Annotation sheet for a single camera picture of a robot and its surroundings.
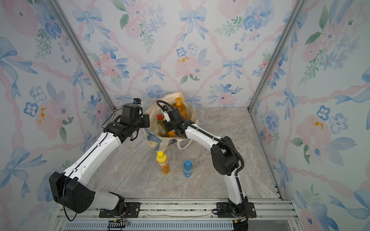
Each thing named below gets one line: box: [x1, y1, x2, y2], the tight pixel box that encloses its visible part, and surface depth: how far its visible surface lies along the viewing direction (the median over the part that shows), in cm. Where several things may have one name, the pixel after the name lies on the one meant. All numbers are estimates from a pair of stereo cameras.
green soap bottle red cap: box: [157, 114, 170, 138], surface depth 93 cm
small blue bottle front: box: [183, 159, 193, 179], surface depth 78 cm
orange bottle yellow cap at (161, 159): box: [156, 151, 170, 175], surface depth 73 cm
